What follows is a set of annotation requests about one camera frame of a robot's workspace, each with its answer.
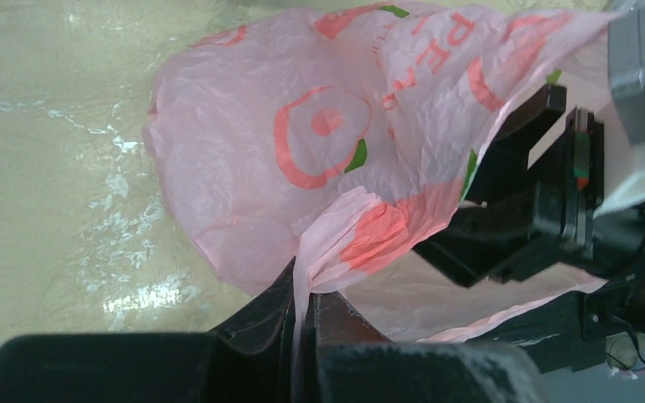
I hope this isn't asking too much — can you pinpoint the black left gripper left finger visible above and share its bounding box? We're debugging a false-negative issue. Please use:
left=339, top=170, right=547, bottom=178
left=207, top=262, right=295, bottom=402

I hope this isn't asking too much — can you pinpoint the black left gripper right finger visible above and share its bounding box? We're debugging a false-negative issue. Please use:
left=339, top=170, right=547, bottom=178
left=303, top=292, right=390, bottom=402

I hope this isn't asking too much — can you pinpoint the pink plastic bag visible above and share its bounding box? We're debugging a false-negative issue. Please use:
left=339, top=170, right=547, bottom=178
left=141, top=0, right=624, bottom=343

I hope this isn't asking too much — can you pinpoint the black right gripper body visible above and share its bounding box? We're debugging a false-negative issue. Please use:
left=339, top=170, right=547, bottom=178
left=414, top=84, right=645, bottom=288

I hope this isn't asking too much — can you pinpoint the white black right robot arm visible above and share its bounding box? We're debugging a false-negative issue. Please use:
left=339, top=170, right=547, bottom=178
left=414, top=84, right=645, bottom=372

